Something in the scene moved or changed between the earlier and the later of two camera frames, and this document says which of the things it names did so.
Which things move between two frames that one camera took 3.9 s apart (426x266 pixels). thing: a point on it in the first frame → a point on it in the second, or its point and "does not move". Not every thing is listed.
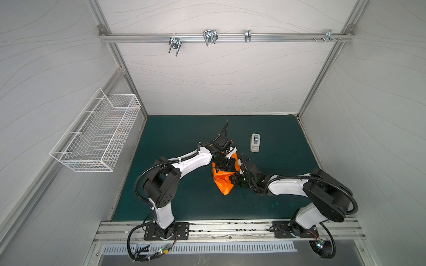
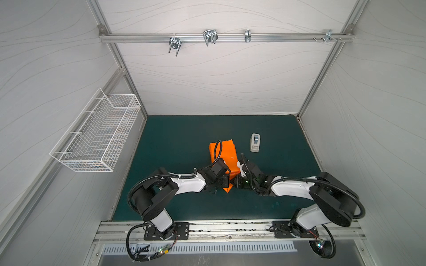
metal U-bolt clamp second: [210, 36] does not move
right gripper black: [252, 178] does not move
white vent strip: [186, 249] does not move
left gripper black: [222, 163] → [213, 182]
